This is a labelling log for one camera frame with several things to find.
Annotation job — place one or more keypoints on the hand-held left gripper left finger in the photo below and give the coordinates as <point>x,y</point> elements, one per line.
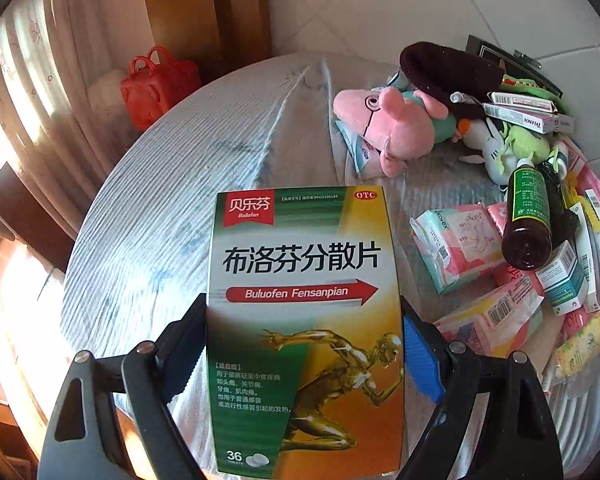
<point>187,365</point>

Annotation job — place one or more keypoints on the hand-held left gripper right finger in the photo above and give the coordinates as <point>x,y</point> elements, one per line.
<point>422,360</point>

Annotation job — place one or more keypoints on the green orange medicine box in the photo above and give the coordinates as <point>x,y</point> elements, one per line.
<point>305,320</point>

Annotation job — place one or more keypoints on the cloth-covered desktop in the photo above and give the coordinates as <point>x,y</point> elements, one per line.
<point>180,160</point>

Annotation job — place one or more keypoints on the pink barcode packet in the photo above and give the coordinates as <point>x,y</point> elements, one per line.
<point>490,315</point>

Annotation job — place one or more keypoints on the pink teal pad packet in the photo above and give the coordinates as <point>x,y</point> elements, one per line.
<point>455,250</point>

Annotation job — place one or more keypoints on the yellow packet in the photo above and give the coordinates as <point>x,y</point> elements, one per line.
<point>580,342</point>

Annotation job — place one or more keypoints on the white blue medicine box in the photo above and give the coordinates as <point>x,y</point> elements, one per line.
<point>562,280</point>

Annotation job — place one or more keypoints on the brown bottle green label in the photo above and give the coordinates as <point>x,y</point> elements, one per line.
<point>527,210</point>

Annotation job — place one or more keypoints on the dark brown bottle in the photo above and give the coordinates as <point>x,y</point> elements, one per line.
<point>562,210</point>

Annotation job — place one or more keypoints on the blue white flat packet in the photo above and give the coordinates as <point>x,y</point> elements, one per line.
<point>360,152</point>

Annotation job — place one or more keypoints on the white bunny plush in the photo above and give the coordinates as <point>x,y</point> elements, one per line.
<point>487,147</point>

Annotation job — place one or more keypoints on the pile of toys and packets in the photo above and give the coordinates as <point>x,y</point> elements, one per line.
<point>597,220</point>

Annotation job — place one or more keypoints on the small green plush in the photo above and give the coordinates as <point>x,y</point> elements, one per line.
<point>527,142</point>

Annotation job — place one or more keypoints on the pink pig plush teal body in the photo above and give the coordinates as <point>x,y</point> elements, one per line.
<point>380,120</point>

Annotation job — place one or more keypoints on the long white medicine box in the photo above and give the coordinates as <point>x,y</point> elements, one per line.
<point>530,120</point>

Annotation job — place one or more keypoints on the white tube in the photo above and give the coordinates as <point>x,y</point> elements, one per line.
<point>464,97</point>

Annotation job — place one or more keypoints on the red handbag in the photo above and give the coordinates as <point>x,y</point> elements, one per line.
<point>160,90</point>

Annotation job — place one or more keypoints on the red and white medicine box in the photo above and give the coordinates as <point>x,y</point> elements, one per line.
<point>520,100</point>

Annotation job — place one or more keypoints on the dark brown knit hat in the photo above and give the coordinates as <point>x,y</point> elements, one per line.
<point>445,70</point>

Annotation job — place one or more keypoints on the black gift box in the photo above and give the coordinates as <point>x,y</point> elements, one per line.
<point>520,65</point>

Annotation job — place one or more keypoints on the beige curtain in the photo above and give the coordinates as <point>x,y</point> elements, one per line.
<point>45,85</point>

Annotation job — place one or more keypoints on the wooden cabinet panel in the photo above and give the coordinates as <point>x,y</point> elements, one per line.
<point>205,10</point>

